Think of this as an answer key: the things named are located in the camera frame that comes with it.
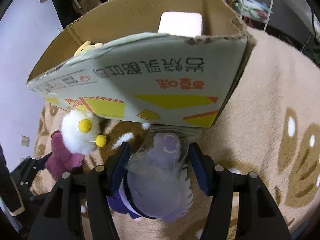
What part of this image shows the wall socket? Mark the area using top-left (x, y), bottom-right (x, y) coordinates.
top-left (21, 135), bottom-right (30, 147)

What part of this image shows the clear plastic bag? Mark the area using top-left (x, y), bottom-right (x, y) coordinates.
top-left (125, 125), bottom-right (202, 181)

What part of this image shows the white fluffy plush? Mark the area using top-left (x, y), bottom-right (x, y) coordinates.
top-left (61, 109), bottom-right (107, 155)

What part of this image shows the purple doll plush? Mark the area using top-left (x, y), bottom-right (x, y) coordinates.
top-left (107, 132), bottom-right (194, 223)

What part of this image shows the pink swiss roll plush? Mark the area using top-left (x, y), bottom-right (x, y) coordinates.
top-left (158, 11), bottom-right (203, 37)

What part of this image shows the pink bear plush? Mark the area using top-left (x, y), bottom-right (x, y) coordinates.
top-left (45, 131), bottom-right (84, 181)

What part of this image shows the beige patterned rug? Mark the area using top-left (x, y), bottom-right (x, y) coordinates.
top-left (34, 28), bottom-right (319, 239)

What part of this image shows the cardboard box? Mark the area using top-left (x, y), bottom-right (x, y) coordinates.
top-left (27, 0), bottom-right (256, 127)

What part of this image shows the yellow bear plush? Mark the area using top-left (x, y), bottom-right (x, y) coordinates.
top-left (74, 41), bottom-right (103, 56)

